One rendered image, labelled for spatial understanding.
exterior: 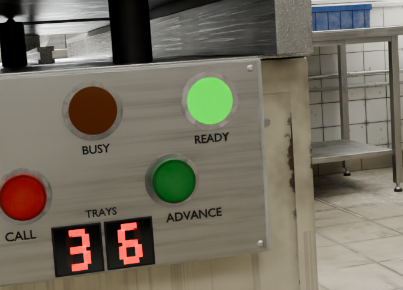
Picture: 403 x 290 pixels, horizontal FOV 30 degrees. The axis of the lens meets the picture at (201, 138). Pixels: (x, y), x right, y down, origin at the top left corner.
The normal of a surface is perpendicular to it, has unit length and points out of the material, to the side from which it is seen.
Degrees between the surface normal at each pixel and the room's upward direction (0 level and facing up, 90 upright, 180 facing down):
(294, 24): 90
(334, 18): 92
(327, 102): 90
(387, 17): 90
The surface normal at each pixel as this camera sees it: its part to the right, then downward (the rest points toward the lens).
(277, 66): 0.25, 0.10
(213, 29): -0.97, 0.09
